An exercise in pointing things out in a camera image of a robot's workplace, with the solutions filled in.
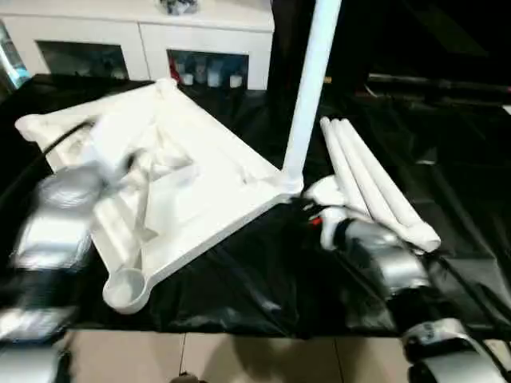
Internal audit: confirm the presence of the white plastic table leg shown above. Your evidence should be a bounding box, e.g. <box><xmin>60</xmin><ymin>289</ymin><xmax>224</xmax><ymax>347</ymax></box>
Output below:
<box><xmin>339</xmin><ymin>117</ymin><xmax>442</xmax><ymax>253</ymax></box>
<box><xmin>281</xmin><ymin>0</ymin><xmax>344</xmax><ymax>193</ymax></box>
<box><xmin>327</xmin><ymin>117</ymin><xmax>424</xmax><ymax>244</ymax></box>
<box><xmin>319</xmin><ymin>116</ymin><xmax>370</xmax><ymax>215</ymax></box>

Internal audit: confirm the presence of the white plastic table top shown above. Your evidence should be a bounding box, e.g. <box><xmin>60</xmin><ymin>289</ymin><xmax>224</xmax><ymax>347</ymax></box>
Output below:
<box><xmin>14</xmin><ymin>77</ymin><xmax>307</xmax><ymax>316</ymax></box>

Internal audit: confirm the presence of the black plastic mat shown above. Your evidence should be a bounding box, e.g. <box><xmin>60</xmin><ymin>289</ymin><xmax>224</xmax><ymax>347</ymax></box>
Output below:
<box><xmin>0</xmin><ymin>73</ymin><xmax>511</xmax><ymax>340</ymax></box>

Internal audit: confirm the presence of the brown round object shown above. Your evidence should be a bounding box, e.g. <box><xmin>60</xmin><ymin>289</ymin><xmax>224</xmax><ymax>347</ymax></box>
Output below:
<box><xmin>169</xmin><ymin>370</ymin><xmax>200</xmax><ymax>383</ymax></box>

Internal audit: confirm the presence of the white cabinet with glass doors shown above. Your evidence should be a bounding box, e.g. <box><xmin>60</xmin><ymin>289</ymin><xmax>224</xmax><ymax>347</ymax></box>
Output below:
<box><xmin>0</xmin><ymin>0</ymin><xmax>276</xmax><ymax>91</ymax></box>

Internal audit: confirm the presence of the black bundle on cabinet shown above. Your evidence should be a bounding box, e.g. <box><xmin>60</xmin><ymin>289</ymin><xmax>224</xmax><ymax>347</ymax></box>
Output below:
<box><xmin>155</xmin><ymin>0</ymin><xmax>196</xmax><ymax>16</ymax></box>

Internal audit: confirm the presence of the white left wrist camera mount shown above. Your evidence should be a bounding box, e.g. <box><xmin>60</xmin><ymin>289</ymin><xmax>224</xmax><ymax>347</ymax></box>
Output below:
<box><xmin>85</xmin><ymin>115</ymin><xmax>137</xmax><ymax>188</ymax></box>

